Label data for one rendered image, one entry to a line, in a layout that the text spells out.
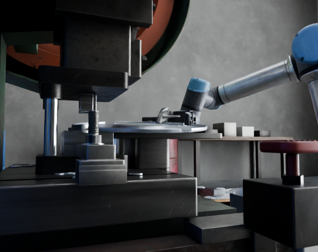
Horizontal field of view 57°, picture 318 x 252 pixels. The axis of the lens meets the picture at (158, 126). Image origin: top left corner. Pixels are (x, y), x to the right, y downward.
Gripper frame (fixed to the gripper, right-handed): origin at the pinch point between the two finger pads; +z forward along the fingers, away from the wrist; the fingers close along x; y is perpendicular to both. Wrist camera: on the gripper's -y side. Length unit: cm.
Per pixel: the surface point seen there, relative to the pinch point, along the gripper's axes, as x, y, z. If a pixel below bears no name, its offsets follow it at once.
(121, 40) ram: -17.2, -0.4, 20.5
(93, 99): -6.2, -7.5, 19.5
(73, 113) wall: -9, -194, -257
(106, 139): 1.9, -2.5, 24.1
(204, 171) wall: 85, -43, -366
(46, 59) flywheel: -20.9, -36.2, -3.4
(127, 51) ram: -15.1, 0.7, 19.9
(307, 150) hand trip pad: 2.5, 29.7, 35.2
